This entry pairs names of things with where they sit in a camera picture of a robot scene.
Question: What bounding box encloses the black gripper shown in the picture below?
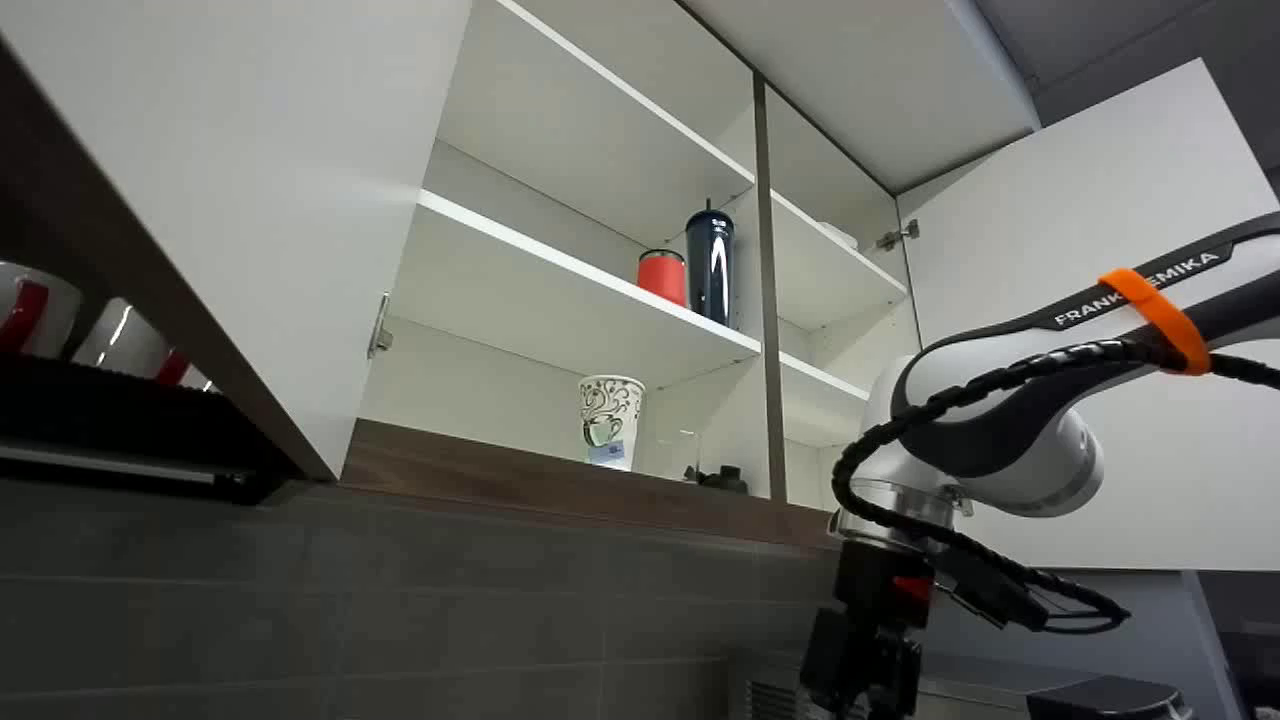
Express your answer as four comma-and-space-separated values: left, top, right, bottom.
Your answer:
796, 539, 937, 720

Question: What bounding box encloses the patterned paper cup green emblem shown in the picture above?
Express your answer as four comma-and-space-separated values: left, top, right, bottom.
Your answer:
575, 368, 649, 478

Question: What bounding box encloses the red cup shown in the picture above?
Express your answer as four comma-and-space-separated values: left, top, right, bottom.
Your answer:
634, 246, 693, 308

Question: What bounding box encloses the white cupboard door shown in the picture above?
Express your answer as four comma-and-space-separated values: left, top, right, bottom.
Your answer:
0, 0, 477, 486
896, 57, 1280, 577

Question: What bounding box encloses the small black object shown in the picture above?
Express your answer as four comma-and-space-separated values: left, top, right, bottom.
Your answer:
680, 459, 754, 495

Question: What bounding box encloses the metal door hinge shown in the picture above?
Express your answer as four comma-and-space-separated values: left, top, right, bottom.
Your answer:
366, 292, 400, 362
874, 216, 929, 256

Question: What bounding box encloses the dark blue tumbler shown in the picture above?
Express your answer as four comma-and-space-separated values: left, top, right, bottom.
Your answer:
684, 197, 740, 328

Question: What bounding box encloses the black shelf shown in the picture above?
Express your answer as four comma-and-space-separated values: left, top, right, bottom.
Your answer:
0, 347, 303, 508

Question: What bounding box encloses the white red mug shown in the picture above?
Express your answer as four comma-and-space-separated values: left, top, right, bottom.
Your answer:
72, 292, 217, 396
0, 256, 90, 363

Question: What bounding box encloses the orange cable strap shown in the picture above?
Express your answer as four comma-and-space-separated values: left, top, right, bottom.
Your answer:
1096, 265, 1216, 381

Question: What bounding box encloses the white wall cupboard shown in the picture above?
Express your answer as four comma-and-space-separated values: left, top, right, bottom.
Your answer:
337, 0, 1047, 555

